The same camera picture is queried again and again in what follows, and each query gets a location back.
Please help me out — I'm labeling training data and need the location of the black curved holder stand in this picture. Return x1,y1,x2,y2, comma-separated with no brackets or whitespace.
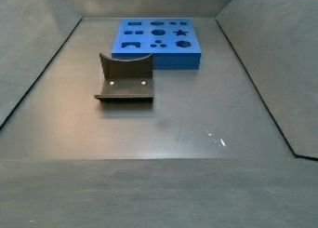
95,54,154,101

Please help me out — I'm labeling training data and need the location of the blue shape-sorting block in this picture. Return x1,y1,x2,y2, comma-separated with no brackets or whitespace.
111,18,202,70

